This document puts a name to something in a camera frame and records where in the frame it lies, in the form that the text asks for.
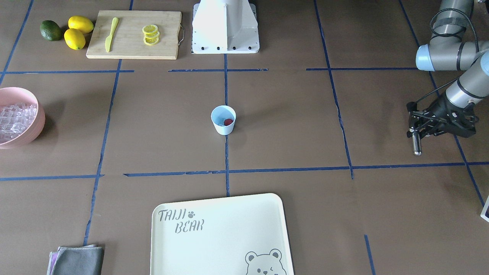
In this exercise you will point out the yellow lemon slices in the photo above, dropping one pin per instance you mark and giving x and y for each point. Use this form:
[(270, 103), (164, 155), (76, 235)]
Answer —
[(151, 34)]

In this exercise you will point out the yellow lemon near avocado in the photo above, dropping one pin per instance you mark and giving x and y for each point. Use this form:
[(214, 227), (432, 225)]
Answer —
[(74, 39)]

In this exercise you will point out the green avocado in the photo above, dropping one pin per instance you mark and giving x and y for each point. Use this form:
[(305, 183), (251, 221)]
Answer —
[(50, 31)]

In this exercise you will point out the red strawberry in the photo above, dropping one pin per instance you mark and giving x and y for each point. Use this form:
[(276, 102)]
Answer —
[(228, 122)]

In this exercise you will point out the pink bowl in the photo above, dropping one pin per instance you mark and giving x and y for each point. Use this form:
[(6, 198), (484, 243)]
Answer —
[(13, 95)]

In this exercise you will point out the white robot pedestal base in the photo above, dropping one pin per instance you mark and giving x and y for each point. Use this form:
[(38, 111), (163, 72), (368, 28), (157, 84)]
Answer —
[(225, 27)]

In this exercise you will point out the pile of clear ice cubes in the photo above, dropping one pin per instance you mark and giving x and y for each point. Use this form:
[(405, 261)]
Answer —
[(15, 119)]

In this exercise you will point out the light blue plastic cup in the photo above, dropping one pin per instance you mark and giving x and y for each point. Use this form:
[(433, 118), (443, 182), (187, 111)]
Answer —
[(219, 114)]

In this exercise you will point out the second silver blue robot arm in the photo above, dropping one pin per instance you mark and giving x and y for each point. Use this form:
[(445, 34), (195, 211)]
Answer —
[(446, 51)]

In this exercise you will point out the cream bear tray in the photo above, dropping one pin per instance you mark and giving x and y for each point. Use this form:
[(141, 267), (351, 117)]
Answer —
[(239, 235)]

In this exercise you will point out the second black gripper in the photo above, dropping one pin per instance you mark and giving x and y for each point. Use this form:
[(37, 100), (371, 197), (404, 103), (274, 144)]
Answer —
[(442, 109)]

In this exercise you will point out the bamboo cutting board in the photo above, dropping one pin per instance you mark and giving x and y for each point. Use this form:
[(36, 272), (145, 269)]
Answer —
[(127, 42)]

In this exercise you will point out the steel muddler with black tip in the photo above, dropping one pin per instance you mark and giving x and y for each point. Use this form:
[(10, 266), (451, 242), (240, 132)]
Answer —
[(416, 142)]

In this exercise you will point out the folded grey cloth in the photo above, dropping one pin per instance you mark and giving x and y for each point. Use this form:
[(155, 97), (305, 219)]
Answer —
[(84, 260)]

